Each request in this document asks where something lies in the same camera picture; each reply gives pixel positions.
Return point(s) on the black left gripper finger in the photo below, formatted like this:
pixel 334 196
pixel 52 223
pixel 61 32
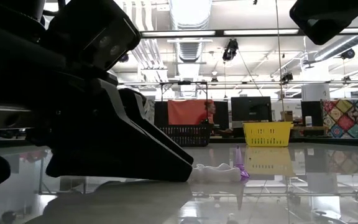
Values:
pixel 120 149
pixel 138 112

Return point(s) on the purple plastic witch hat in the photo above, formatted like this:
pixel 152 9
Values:
pixel 239 165

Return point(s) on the orange cloth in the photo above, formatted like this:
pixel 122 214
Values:
pixel 182 112

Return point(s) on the black plastic basket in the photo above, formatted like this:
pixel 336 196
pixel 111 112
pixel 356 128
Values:
pixel 191 137

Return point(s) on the person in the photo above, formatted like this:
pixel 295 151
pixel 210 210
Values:
pixel 210 113

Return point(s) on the wide black monitor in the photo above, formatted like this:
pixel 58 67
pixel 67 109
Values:
pixel 250 109

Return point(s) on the yellow plastic basket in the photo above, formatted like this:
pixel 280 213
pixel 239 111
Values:
pixel 267 133

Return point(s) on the cardboard box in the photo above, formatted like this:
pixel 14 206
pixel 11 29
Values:
pixel 286 116

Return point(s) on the white bottle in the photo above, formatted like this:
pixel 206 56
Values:
pixel 308 121

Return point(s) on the colourful patchwork quilt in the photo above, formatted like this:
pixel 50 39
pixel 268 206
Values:
pixel 350 118

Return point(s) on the black rig frame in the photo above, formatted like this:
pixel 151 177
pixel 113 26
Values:
pixel 183 82

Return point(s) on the black ceiling camera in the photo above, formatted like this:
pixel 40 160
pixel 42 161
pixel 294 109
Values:
pixel 287 77
pixel 230 49
pixel 124 58
pixel 347 53

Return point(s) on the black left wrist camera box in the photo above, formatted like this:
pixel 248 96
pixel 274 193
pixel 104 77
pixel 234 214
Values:
pixel 89 28

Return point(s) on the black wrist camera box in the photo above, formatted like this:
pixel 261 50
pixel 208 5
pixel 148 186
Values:
pixel 325 18
pixel 89 28

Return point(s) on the silver ceiling duct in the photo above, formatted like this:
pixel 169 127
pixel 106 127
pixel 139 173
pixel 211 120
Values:
pixel 337 48
pixel 188 18

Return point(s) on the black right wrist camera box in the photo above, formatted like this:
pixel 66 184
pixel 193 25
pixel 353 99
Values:
pixel 325 18

